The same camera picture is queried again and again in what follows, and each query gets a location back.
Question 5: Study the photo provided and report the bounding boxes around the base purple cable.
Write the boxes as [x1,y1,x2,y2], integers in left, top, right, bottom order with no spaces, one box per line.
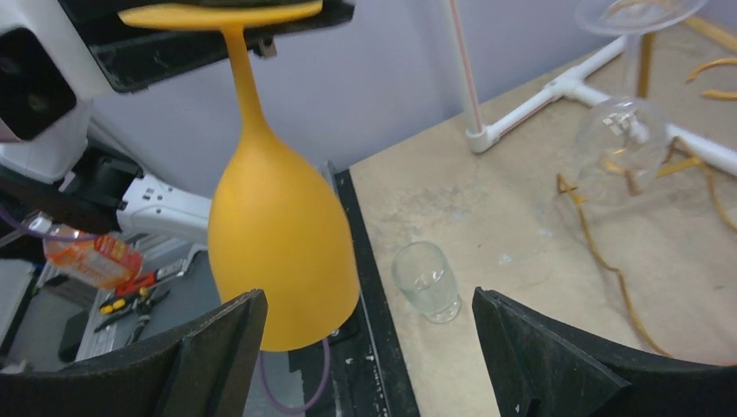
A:
[257,336,332,415]

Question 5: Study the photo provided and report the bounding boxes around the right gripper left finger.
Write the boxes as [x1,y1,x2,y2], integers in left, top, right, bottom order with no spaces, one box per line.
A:
[1,289,268,416]

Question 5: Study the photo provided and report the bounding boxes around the white PVC pipe frame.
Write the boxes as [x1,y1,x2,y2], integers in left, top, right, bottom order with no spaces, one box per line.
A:
[442,1,736,154]

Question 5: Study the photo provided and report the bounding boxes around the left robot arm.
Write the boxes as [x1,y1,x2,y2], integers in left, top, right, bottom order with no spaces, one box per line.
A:
[1,1,355,242]

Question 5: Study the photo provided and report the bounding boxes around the red handled pliers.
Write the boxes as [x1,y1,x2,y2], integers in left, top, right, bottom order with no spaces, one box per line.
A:
[114,259,190,297]

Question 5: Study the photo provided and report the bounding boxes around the black mounting base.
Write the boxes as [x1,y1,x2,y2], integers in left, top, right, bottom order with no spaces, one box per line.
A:
[305,162,420,416]

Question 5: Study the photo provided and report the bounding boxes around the yellow handled pliers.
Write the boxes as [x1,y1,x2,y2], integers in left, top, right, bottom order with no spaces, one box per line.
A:
[94,287,170,347]

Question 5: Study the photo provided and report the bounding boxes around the yellow plastic goblet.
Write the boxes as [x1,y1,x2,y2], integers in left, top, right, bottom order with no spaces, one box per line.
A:
[120,1,360,352]

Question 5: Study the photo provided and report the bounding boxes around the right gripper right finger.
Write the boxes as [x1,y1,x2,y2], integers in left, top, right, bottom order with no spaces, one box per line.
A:
[472,288,736,416]

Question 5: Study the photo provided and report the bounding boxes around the round clear wine glass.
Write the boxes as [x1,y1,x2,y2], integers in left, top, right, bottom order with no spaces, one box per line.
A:
[574,1,704,206]

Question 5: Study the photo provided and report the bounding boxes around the gold wire glass rack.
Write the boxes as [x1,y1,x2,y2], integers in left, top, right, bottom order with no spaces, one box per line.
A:
[555,14,737,358]

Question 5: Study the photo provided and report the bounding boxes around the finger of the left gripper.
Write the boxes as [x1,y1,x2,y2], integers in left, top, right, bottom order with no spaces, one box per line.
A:
[58,0,355,93]

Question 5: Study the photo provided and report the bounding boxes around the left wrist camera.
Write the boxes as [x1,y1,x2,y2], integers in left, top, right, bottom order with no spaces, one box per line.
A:
[1,1,112,183]

